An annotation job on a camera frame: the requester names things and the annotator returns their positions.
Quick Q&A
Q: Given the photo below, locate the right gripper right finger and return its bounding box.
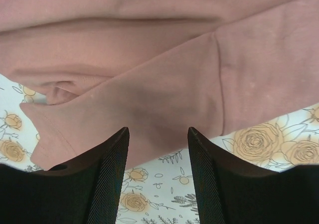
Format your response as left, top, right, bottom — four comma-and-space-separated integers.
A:
187, 127, 319, 224

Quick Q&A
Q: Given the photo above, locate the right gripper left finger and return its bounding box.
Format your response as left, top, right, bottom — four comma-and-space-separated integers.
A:
0, 127, 130, 224

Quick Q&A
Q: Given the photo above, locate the pink printed t-shirt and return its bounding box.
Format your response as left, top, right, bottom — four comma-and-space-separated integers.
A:
0, 0, 319, 170

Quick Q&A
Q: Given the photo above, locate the floral table mat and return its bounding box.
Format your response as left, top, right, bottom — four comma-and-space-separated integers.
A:
0, 77, 319, 224

